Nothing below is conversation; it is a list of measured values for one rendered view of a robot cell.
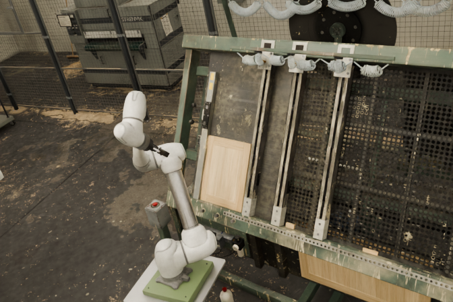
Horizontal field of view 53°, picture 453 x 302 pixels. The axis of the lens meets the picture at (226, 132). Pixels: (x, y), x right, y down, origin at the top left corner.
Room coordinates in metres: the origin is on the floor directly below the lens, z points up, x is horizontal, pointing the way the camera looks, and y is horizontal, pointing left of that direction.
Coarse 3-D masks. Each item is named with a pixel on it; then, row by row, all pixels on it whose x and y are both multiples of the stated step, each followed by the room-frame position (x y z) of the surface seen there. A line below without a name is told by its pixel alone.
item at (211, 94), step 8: (216, 72) 3.06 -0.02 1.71; (216, 80) 3.05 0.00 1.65; (208, 88) 3.03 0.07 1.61; (208, 96) 3.00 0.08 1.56; (208, 128) 2.90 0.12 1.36; (200, 144) 2.87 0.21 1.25; (200, 152) 2.84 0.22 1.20; (200, 160) 2.81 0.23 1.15; (200, 168) 2.79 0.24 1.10; (200, 176) 2.76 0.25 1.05; (200, 184) 2.73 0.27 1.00; (200, 192) 2.72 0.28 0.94
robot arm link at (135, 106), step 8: (128, 96) 2.14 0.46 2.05; (136, 96) 2.13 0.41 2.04; (144, 96) 2.16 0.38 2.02; (128, 104) 2.10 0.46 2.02; (136, 104) 2.09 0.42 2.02; (144, 104) 2.12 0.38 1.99; (128, 112) 2.06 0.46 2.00; (136, 112) 2.06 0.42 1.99; (144, 112) 2.10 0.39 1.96; (136, 152) 2.22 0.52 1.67; (144, 152) 2.28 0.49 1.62; (136, 160) 2.26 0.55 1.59; (144, 160) 2.28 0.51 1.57
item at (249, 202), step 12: (264, 60) 2.77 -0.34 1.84; (264, 72) 2.77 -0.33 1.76; (264, 84) 2.74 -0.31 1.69; (264, 96) 2.69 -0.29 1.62; (264, 108) 2.65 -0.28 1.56; (264, 120) 2.63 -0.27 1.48; (264, 132) 2.61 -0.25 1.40; (252, 144) 2.59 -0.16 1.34; (264, 144) 2.60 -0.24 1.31; (252, 156) 2.55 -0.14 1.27; (252, 168) 2.52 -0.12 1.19; (252, 180) 2.47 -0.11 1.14; (252, 192) 2.43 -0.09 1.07; (252, 204) 2.41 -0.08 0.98
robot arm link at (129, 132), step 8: (128, 120) 2.03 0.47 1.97; (136, 120) 2.04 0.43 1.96; (120, 128) 1.97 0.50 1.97; (128, 128) 1.97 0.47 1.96; (136, 128) 2.00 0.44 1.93; (120, 136) 1.95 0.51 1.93; (128, 136) 1.95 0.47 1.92; (136, 136) 1.98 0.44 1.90; (128, 144) 1.97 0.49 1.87; (136, 144) 1.99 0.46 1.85
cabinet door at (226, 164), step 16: (208, 144) 2.85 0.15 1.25; (224, 144) 2.77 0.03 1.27; (240, 144) 2.70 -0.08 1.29; (208, 160) 2.79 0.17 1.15; (224, 160) 2.72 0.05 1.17; (240, 160) 2.64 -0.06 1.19; (208, 176) 2.74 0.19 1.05; (224, 176) 2.66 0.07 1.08; (240, 176) 2.59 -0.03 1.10; (208, 192) 2.68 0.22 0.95; (224, 192) 2.60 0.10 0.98; (240, 192) 2.53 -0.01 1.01; (240, 208) 2.47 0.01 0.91
